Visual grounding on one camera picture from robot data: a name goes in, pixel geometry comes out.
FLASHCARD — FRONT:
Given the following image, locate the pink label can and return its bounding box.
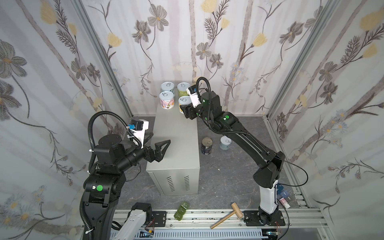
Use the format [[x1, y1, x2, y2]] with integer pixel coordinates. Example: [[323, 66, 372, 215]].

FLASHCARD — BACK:
[[159, 91, 175, 110]]

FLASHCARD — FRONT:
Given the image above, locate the dark blue can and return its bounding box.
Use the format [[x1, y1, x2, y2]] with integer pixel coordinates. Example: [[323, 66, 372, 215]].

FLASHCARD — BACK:
[[201, 137, 213, 155]]

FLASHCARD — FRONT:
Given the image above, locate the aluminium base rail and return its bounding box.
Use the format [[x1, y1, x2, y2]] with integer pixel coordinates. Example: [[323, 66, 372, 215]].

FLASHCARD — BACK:
[[149, 209, 328, 230]]

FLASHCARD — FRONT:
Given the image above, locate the blue brown label can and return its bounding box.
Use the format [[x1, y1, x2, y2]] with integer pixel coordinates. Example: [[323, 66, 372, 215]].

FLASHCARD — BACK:
[[161, 82, 175, 94]]

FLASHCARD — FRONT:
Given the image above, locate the teal label can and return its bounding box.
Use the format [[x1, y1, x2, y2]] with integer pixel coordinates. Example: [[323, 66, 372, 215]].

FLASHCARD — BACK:
[[220, 136, 232, 151]]

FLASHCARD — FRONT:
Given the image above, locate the black corrugated cable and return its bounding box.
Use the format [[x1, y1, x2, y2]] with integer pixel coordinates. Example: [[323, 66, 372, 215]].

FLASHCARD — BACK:
[[87, 110, 133, 173], [195, 76, 212, 106]]

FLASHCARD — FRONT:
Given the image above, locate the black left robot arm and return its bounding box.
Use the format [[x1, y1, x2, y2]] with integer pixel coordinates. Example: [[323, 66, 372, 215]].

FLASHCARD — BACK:
[[80, 134, 171, 240]]

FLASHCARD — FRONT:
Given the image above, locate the grey metal cabinet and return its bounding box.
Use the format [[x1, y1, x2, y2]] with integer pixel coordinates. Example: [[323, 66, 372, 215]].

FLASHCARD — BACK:
[[146, 93, 200, 196]]

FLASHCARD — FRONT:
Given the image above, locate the wooden mallet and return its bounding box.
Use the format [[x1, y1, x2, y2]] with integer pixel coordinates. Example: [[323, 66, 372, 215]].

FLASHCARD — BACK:
[[210, 203, 244, 230]]

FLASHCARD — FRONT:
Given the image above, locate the yellow label can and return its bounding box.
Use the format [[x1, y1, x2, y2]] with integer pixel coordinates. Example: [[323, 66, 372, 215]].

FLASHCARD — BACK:
[[178, 96, 192, 114]]

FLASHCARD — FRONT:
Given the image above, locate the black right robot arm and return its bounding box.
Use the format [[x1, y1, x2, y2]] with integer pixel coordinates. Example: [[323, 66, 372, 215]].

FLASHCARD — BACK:
[[181, 91, 286, 225]]

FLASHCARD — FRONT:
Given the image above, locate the black right corrugated cable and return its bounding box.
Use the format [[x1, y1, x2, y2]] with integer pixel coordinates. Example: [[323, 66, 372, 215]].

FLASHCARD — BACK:
[[195, 76, 212, 106]]

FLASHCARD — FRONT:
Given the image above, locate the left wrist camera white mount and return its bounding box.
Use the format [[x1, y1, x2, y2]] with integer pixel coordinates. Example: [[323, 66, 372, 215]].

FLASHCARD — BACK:
[[126, 119, 149, 149]]

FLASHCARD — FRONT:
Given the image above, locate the black left corrugated cable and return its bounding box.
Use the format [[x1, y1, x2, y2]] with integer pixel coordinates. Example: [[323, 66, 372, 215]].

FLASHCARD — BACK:
[[87, 110, 133, 173]]

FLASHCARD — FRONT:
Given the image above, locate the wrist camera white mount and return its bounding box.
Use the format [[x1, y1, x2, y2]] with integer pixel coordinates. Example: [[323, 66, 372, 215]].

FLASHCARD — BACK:
[[126, 119, 149, 149], [187, 85, 201, 108]]

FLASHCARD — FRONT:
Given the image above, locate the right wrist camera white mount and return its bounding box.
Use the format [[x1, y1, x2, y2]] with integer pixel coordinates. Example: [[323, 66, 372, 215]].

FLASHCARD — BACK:
[[187, 85, 201, 108]]

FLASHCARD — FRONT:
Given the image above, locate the small purple box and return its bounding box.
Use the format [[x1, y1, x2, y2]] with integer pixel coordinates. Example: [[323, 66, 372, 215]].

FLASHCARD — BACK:
[[281, 191, 290, 199]]

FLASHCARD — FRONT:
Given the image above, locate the blue square box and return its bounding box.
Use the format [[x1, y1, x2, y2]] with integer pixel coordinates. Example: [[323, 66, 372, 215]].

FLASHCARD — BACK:
[[276, 184, 284, 195]]

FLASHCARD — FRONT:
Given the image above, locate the green label can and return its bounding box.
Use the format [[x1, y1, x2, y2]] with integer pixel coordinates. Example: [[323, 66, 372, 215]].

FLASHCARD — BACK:
[[177, 82, 191, 97]]

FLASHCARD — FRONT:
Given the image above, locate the white slotted cable duct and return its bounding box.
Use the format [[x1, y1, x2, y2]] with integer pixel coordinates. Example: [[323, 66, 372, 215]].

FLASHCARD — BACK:
[[132, 229, 268, 240]]

